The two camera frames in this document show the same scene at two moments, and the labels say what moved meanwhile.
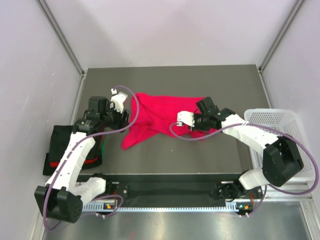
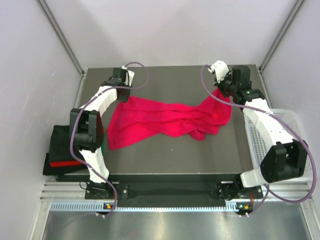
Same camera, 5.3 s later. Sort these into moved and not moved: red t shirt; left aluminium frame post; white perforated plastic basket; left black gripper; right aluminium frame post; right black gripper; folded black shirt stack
Moved: left black gripper; right black gripper; red t shirt
Not moved: left aluminium frame post; white perforated plastic basket; folded black shirt stack; right aluminium frame post
